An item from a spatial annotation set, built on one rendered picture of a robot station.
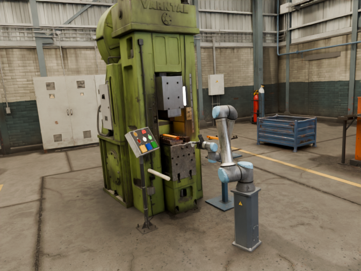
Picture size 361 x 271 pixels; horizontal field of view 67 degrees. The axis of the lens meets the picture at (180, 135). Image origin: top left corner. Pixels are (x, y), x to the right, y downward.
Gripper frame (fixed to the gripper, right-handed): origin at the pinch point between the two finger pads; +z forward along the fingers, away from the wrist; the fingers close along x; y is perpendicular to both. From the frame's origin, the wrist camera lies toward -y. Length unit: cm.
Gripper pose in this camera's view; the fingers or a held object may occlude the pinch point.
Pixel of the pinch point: (193, 141)
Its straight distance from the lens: 324.1
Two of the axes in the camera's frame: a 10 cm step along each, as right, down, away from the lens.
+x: 8.1, -1.5, 5.6
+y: 0.6, 9.8, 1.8
